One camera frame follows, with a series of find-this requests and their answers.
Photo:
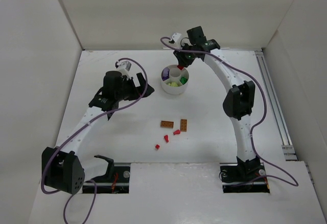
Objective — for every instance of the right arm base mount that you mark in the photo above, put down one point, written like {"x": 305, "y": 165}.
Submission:
{"x": 245, "y": 178}

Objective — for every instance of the brown lego plate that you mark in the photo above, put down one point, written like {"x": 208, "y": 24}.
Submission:
{"x": 167, "y": 124}
{"x": 183, "y": 125}

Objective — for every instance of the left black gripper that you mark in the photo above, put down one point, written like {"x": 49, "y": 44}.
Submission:
{"x": 133, "y": 87}

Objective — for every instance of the aluminium rail right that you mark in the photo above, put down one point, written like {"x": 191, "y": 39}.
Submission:
{"x": 287, "y": 145}

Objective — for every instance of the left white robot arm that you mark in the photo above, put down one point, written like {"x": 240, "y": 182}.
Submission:
{"x": 62, "y": 166}

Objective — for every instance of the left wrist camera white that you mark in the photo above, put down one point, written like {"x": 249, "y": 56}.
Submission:
{"x": 123, "y": 67}

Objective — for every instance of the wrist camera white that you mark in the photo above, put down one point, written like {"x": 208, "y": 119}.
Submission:
{"x": 123, "y": 67}
{"x": 176, "y": 40}

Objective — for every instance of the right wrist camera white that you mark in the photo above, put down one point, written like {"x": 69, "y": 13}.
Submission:
{"x": 176, "y": 40}

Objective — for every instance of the white round divided container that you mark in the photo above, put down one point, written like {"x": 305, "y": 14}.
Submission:
{"x": 174, "y": 76}

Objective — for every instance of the purple lego plate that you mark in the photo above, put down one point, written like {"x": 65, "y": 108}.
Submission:
{"x": 165, "y": 74}

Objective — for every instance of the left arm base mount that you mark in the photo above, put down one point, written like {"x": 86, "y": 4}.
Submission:
{"x": 105, "y": 176}

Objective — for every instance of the red cone lego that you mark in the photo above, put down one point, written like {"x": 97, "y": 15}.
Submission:
{"x": 166, "y": 138}
{"x": 177, "y": 132}

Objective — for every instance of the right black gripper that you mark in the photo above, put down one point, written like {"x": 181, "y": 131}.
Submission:
{"x": 184, "y": 58}

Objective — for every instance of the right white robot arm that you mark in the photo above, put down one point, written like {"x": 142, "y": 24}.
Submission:
{"x": 239, "y": 100}

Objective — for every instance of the dark green lego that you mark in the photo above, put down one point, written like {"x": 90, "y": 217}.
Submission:
{"x": 183, "y": 80}

